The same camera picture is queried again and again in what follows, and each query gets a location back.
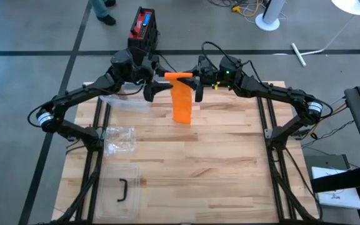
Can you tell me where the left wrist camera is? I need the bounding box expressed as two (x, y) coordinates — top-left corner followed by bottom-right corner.
(109, 49), (136, 79)

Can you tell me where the yellow floor cable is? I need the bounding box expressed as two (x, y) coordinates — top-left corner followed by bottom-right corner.
(229, 0), (270, 19)

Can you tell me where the orange elastic bandage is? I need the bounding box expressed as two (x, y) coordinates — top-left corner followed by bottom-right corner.
(164, 71), (194, 125)

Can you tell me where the clear plastic container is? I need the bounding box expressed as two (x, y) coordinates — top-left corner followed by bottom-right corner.
(99, 93), (152, 114)

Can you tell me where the black power cable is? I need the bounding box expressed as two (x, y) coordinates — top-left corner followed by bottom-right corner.
(157, 51), (178, 73)

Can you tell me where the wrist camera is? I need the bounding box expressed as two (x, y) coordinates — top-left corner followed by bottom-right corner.
(109, 49), (136, 79)
(219, 56), (243, 88)

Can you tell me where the clear plastic lid black handle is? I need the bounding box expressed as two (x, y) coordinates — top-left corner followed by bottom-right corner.
(94, 163), (141, 220)

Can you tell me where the grey flat box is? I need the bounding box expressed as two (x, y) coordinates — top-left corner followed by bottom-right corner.
(303, 153), (352, 182)

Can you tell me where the white pole with round base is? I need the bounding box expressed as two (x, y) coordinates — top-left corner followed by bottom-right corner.
(254, 0), (289, 33)

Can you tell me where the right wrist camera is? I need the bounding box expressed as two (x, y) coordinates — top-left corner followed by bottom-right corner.
(219, 56), (243, 88)

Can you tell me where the red black battery box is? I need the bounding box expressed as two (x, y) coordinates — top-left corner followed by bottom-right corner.
(127, 6), (160, 63)

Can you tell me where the white floor stand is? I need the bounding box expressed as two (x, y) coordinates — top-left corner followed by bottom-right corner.
(290, 14), (358, 68)

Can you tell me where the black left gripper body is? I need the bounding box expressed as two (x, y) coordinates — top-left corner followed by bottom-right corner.
(134, 54), (162, 103)

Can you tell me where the black table frame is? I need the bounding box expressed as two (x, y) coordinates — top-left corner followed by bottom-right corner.
(50, 81), (323, 225)

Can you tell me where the black flat bar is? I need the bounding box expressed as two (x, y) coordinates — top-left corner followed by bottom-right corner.
(310, 164), (360, 194)

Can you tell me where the person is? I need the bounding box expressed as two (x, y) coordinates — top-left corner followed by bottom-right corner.
(89, 0), (118, 26)

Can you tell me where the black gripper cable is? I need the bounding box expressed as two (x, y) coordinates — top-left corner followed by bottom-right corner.
(201, 41), (240, 68)
(98, 79), (146, 96)

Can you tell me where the white box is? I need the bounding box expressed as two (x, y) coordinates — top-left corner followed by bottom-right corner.
(311, 166), (360, 210)

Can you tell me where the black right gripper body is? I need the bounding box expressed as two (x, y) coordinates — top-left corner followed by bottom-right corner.
(194, 55), (221, 103)

